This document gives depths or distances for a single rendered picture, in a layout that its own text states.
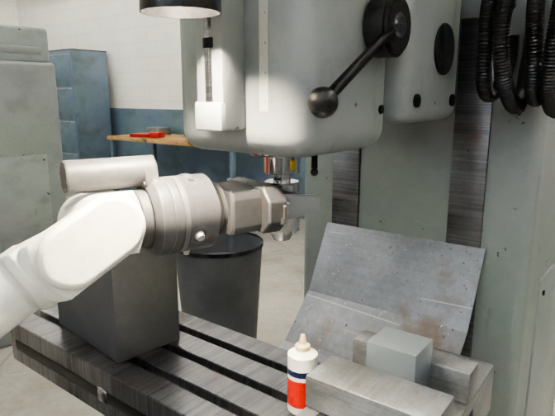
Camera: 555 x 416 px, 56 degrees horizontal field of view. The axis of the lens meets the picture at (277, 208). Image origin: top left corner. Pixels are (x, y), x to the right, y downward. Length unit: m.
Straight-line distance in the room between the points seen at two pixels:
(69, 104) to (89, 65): 0.61
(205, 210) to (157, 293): 0.34
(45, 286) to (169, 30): 6.81
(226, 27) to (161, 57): 6.82
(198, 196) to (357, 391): 0.27
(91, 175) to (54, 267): 0.10
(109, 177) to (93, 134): 7.41
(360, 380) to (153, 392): 0.33
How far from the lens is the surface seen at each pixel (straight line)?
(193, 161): 6.98
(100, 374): 0.89
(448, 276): 0.96
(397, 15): 0.63
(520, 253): 0.95
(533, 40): 0.73
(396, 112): 0.69
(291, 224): 0.66
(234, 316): 2.67
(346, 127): 0.60
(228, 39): 0.56
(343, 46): 0.59
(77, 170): 0.56
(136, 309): 0.87
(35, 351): 1.06
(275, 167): 0.64
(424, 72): 0.73
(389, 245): 1.01
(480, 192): 0.94
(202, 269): 2.56
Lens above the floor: 1.38
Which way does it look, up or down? 12 degrees down
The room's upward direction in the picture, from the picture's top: straight up
